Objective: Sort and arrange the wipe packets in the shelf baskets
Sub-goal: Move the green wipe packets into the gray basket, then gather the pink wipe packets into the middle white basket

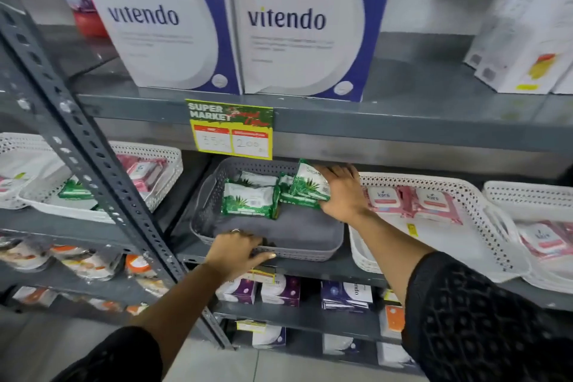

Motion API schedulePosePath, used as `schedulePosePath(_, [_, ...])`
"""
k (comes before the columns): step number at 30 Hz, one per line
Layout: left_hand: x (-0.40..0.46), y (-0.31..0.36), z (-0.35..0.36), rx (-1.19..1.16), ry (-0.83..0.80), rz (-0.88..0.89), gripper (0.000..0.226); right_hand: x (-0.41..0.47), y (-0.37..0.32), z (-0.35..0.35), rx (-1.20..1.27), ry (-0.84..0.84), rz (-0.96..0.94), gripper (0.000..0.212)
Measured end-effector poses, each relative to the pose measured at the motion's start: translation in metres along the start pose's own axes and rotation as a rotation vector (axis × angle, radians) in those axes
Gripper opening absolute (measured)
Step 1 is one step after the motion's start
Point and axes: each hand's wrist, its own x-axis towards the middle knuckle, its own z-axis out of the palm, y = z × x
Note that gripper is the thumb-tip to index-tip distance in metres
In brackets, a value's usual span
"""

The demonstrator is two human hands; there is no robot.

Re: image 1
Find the purple white box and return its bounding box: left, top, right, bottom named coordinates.
left=260, top=274, right=301, bottom=307
left=215, top=276, right=258, bottom=305

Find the person's black right sleeve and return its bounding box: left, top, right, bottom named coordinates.
left=401, top=251, right=573, bottom=382

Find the person's right hand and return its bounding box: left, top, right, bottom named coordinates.
left=315, top=164, right=372, bottom=224

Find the row of yellow white boxes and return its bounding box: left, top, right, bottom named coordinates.
left=463, top=0, right=573, bottom=95

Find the small yellow price tag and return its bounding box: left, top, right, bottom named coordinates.
left=248, top=267, right=278, bottom=285
left=236, top=319, right=269, bottom=333

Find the person's right forearm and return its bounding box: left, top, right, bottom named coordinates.
left=349, top=209, right=438, bottom=306

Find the stack of blue flat boxes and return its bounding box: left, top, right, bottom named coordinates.
left=320, top=281, right=375, bottom=312

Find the grey metal shelving unit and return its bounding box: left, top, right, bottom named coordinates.
left=0, top=0, right=211, bottom=329

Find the group of orange white boxes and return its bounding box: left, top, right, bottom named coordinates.
left=379, top=301, right=406, bottom=340

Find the row of orange white packets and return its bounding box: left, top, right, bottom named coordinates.
left=12, top=285, right=149, bottom=316
left=0, top=236, right=170, bottom=298

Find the yellow green price tag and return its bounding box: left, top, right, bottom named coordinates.
left=185, top=98, right=275, bottom=161

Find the grey perforated basket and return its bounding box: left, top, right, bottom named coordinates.
left=190, top=156, right=346, bottom=263

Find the person's black sleeve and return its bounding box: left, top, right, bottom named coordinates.
left=51, top=326, right=164, bottom=382
left=401, top=251, right=573, bottom=382

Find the person's left hand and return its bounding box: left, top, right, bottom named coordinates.
left=204, top=230, right=277, bottom=283

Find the white perforated basket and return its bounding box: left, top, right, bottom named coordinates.
left=482, top=180, right=573, bottom=295
left=20, top=140, right=184, bottom=224
left=348, top=172, right=531, bottom=284
left=0, top=133, right=68, bottom=210

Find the large white blue box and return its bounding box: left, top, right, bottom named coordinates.
left=226, top=0, right=398, bottom=103
left=69, top=0, right=242, bottom=95

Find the person's black left sleeve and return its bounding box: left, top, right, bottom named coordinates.
left=51, top=326, right=164, bottom=382

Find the small blue white box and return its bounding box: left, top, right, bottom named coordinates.
left=251, top=325, right=287, bottom=350
left=377, top=341, right=417, bottom=369
left=322, top=333, right=361, bottom=356

